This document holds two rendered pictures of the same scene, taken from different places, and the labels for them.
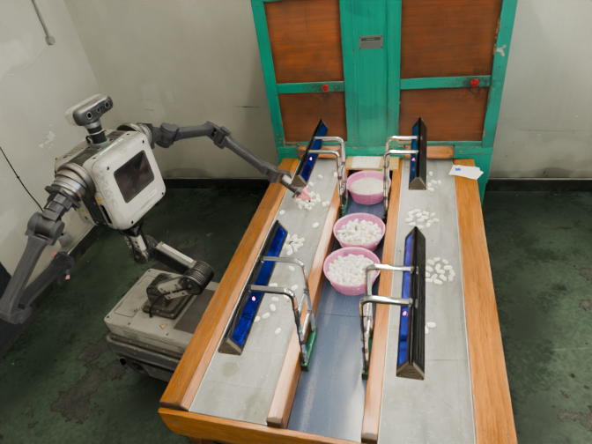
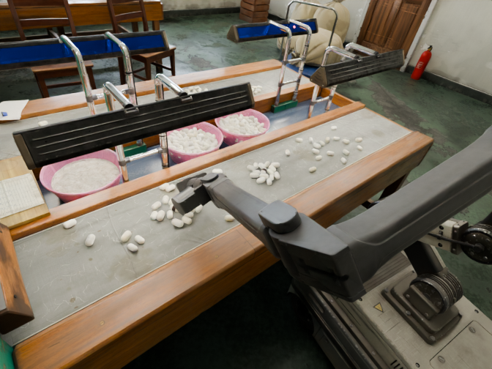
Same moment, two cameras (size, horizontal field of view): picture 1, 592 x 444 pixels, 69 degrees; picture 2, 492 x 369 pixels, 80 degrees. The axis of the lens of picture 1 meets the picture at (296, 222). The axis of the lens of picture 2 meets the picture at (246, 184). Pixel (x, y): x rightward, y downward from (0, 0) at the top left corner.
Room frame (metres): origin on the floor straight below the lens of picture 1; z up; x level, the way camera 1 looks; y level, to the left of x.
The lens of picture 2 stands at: (2.58, 0.39, 1.47)
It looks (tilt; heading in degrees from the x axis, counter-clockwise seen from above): 41 degrees down; 206
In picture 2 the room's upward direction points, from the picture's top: 9 degrees clockwise
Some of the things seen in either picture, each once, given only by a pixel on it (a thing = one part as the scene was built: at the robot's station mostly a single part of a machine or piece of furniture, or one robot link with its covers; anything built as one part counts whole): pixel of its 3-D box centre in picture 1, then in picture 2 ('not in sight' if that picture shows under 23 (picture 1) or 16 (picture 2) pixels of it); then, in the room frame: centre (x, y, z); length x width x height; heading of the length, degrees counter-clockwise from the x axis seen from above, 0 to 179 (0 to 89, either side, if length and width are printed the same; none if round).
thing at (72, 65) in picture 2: not in sight; (58, 59); (1.21, -2.20, 0.45); 0.44 x 0.43 x 0.91; 158
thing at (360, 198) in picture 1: (368, 188); (86, 178); (2.15, -0.46, 0.72); 0.27 x 0.27 x 0.10
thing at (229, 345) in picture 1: (256, 277); (364, 64); (1.17, 0.18, 1.08); 0.62 x 0.08 x 0.07; 161
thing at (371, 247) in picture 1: (358, 235); (192, 144); (1.74, -0.32, 0.72); 0.27 x 0.27 x 0.10
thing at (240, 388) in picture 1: (289, 251); (271, 173); (1.69, 0.06, 0.73); 1.81 x 0.30 x 0.02; 161
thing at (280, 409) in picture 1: (322, 255); (243, 154); (1.64, -0.11, 0.71); 1.81 x 0.05 x 0.11; 161
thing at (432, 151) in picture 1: (428, 151); not in sight; (2.30, -0.87, 0.83); 0.30 x 0.06 x 0.07; 71
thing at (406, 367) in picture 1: (413, 291); (277, 28); (0.99, -0.35, 1.08); 0.62 x 0.08 x 0.07; 161
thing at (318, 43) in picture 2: not in sight; (315, 47); (-1.35, -0.87, 0.40); 0.74 x 0.56 x 0.38; 164
